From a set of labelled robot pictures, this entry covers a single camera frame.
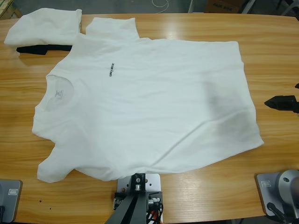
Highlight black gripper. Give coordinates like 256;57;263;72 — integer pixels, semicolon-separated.
264;81;299;110

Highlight white printed t-shirt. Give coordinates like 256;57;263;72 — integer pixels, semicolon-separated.
32;16;264;183

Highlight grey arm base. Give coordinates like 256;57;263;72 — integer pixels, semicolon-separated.
0;179;23;224
254;169;299;217

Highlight brown cardboard box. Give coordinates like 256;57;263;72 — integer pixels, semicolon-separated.
205;0;241;14

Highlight black clamp block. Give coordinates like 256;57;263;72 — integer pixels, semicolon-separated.
145;190;164;212
114;191;128;210

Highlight folded white garment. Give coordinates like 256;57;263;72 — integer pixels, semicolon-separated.
4;8;83;46

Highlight folded black garment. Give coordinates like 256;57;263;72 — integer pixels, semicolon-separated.
15;43;73;56

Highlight wooden crate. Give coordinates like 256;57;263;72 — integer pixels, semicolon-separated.
0;0;22;21

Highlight white metal frame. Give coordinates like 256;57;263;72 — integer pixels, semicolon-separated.
240;0;257;14

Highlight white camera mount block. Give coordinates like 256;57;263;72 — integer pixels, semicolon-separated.
116;173;162;224

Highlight white cable loop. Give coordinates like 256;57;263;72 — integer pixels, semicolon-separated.
151;0;169;11

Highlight orange and black cables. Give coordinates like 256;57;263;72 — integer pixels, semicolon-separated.
146;203;165;224

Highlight dark camera post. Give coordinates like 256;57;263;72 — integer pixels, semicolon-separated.
104;172;150;224

